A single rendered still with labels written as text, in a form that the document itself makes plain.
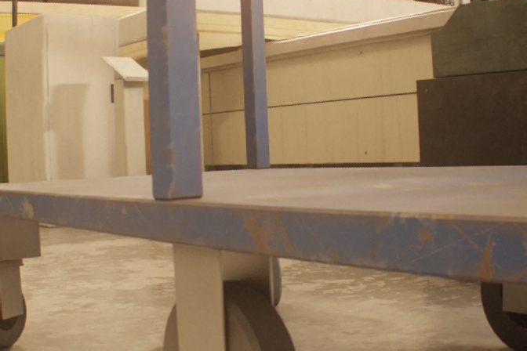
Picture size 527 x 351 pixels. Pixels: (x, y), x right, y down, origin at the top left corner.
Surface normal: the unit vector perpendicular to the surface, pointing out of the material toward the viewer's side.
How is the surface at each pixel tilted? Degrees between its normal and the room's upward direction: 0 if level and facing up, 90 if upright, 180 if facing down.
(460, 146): 90
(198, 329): 90
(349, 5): 90
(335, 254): 90
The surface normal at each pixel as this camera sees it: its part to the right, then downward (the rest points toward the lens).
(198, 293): -0.79, 0.04
